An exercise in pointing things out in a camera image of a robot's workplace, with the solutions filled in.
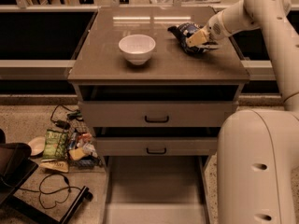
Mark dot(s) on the top drawer with black handle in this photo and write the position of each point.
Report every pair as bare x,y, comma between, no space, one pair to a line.
156,114

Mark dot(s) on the open bottom drawer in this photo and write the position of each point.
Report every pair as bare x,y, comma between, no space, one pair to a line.
155,190

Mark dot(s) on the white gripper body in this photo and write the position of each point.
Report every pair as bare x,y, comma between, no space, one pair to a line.
214,29

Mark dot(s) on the yellow snack bag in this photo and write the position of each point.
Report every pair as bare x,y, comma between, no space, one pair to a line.
60,166

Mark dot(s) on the wire basket of snacks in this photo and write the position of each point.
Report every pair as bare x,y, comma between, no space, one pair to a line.
80,149

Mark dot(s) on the grey drawer cabinet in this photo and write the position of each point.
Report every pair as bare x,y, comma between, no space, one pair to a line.
102,74

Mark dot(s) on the green chip bag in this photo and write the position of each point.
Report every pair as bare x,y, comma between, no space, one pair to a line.
55,145

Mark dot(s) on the drawer with black handle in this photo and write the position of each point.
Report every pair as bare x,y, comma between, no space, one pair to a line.
156,114
156,146

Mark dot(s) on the white plate on floor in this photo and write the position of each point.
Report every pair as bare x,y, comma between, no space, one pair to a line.
37,145

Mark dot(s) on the white ceramic bowl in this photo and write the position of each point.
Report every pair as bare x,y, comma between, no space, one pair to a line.
137,49

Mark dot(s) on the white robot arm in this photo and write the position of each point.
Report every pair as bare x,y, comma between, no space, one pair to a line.
258,148

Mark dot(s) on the black power adapter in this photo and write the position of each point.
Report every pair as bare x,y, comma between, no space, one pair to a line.
62,124

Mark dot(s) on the blue chip bag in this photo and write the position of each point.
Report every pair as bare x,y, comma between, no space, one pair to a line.
182,32

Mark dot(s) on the middle drawer with black handle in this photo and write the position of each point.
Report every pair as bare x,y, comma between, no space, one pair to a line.
156,146

